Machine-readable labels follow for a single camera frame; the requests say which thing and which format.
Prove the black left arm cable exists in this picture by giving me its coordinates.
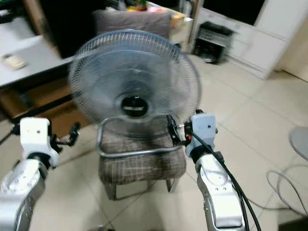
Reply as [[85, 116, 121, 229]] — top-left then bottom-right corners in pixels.
[[0, 124, 22, 145]]

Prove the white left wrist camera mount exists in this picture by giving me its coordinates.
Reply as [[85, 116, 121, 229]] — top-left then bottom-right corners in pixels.
[[19, 117, 58, 167]]

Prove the white cabinet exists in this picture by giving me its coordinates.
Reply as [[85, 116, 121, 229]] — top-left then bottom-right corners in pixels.
[[188, 0, 308, 80]]

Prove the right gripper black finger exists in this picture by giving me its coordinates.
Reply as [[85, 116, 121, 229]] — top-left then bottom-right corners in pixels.
[[166, 114, 180, 145]]

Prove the grey floor cable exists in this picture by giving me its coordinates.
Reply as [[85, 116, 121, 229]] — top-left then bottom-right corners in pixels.
[[265, 164, 308, 212]]

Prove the brown plaid chair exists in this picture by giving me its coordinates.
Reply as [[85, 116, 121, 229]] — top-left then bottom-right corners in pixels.
[[92, 9, 188, 201]]

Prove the grey round disc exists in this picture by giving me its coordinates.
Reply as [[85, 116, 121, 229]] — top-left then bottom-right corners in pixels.
[[289, 126, 308, 162]]

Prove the brown cardboard box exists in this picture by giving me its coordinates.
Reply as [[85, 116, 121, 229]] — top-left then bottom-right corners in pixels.
[[0, 79, 92, 138]]

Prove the silver metal tube frame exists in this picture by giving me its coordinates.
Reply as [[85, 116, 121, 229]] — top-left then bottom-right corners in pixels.
[[96, 115, 183, 158]]

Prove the beige remote control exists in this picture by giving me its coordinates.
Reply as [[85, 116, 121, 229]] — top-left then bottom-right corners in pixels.
[[4, 54, 28, 71]]

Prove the black wire basket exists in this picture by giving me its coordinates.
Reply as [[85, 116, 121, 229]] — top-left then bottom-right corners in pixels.
[[192, 21, 234, 65]]

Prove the grey electric fan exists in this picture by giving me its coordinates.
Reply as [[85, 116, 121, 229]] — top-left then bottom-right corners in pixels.
[[68, 30, 202, 141]]

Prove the white table with black legs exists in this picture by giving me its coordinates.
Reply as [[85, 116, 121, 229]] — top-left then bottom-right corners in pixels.
[[0, 19, 77, 145]]

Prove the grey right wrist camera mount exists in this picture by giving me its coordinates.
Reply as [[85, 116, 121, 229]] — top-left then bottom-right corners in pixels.
[[184, 112, 218, 159]]

